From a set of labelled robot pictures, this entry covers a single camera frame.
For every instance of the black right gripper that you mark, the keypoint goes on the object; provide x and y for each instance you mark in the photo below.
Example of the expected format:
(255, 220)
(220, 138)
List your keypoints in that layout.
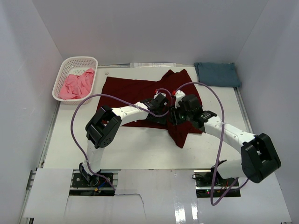
(174, 113)

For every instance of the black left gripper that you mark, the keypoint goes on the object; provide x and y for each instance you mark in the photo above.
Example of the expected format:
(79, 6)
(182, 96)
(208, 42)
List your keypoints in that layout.
(160, 120)

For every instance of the dark red t shirt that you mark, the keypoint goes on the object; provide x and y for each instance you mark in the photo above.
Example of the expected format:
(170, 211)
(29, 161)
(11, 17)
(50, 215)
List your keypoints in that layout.
(136, 90)

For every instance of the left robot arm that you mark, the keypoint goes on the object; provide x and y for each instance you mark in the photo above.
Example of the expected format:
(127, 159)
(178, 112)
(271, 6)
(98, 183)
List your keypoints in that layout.
(103, 126)

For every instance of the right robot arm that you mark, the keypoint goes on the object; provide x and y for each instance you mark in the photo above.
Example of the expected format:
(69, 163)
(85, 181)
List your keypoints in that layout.
(258, 157)

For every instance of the folded teal t shirt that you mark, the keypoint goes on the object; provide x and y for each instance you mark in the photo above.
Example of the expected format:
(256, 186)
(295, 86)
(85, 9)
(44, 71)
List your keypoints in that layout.
(218, 74)

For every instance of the white paper sheet front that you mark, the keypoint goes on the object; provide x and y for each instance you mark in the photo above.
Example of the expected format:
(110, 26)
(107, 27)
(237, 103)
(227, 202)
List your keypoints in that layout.
(152, 197)

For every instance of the pink t shirt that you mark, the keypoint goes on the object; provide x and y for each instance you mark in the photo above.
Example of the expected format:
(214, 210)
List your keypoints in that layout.
(77, 86)

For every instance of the white plastic basket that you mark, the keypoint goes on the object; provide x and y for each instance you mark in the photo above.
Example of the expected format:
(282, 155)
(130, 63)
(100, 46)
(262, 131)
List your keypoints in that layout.
(73, 65)

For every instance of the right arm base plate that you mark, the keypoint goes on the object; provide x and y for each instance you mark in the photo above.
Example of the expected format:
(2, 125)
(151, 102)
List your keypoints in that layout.
(203, 182)

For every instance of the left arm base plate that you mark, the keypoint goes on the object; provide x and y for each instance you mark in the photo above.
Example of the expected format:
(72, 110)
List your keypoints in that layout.
(98, 186)

